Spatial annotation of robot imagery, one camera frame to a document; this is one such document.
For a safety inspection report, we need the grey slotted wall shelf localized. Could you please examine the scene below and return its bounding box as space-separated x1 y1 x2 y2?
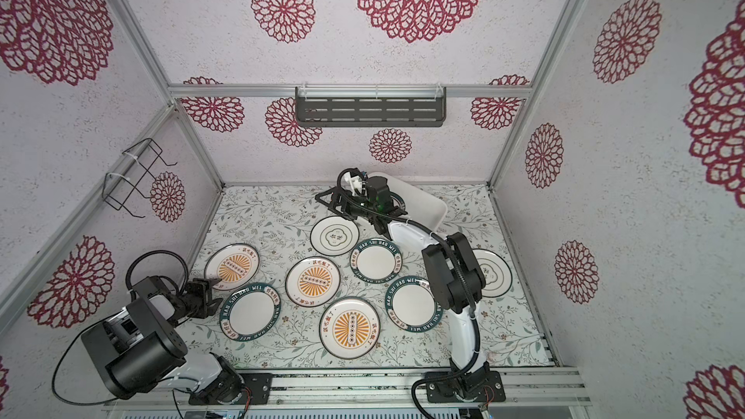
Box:
295 87 447 128

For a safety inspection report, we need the orange sunburst plate front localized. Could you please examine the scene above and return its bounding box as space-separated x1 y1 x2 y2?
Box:
319 297 381 360

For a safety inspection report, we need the orange sunburst plate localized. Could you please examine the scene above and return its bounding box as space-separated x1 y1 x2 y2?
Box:
285 256 341 308
204 244 260 291
319 297 381 360

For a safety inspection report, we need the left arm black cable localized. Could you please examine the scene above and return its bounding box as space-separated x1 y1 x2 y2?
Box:
50 249 190 407

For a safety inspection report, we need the black wire wall rack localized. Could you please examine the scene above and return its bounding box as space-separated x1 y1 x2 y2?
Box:
101 138 177 219

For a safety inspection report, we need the aluminium front rail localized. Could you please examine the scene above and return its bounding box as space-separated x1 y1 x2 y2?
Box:
98 367 597 418

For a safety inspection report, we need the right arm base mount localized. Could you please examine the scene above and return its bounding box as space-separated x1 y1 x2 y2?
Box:
425 368 506 403

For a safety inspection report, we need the green rim lettered plate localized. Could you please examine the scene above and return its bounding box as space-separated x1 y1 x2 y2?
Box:
349 238 403 283
384 275 444 333
219 283 281 343

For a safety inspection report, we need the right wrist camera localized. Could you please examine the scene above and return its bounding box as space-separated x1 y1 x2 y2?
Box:
337 168 368 195

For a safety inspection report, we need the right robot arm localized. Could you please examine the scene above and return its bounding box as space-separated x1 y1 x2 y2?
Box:
314 168 489 384

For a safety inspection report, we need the white plastic bin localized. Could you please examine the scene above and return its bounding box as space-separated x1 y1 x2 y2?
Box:
369 172 448 231

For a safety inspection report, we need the clover plate far right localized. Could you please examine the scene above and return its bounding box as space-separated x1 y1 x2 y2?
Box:
473 249 513 298

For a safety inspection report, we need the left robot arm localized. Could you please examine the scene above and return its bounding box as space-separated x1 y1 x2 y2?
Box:
81 277 246 405

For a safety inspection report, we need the green clover centre plate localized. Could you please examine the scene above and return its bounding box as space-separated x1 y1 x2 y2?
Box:
310 216 360 257

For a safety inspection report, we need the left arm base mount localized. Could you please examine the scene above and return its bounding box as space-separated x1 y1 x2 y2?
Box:
188 371 274 405

